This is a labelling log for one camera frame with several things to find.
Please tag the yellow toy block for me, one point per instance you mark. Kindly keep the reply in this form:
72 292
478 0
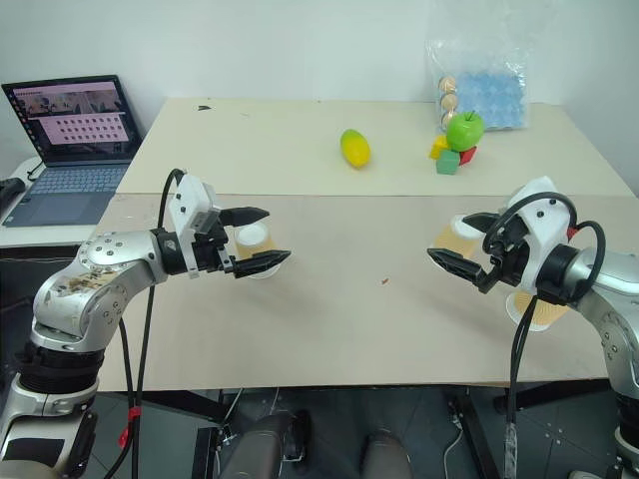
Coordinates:
439 145

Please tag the clear plastic bag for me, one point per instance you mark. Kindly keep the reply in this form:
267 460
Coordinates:
499 60

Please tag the small black scrap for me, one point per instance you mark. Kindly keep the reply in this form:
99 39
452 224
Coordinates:
203 107

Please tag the tan paper cup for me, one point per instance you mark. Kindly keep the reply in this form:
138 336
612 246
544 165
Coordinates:
254 242
454 239
546 317

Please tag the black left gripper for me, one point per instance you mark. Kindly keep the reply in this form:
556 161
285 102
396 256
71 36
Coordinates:
212 252

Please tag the yellow green toy mango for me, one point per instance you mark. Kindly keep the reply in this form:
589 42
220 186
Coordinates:
356 148

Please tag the red toy block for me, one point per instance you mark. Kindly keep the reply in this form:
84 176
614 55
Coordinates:
468 156

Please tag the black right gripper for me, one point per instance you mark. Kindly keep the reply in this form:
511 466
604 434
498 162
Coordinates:
511 259

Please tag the green toy cube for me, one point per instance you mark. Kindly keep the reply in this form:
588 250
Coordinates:
447 162

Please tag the green toy apple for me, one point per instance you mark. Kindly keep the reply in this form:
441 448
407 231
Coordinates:
465 131

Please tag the blue patterned sheet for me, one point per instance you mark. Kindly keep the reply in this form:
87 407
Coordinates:
499 100

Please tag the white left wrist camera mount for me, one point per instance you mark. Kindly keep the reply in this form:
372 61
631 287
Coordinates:
187 199

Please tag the dark rounded shape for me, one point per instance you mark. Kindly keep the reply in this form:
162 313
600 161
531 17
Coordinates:
387 456
264 441

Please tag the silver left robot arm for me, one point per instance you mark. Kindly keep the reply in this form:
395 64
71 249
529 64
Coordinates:
105 269

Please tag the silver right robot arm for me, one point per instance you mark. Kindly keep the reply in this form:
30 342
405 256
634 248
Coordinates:
611 289

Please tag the black controller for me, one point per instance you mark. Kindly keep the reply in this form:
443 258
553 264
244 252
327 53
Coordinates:
10 189

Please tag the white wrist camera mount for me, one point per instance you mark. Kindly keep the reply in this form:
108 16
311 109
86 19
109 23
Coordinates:
187 199
541 219

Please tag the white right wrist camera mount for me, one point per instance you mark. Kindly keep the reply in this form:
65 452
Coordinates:
541 219

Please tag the grey blue laptop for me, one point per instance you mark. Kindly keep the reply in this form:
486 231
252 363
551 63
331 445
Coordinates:
75 184

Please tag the round wooden disc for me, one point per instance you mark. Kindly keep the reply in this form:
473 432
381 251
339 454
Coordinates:
447 84
449 102
445 119

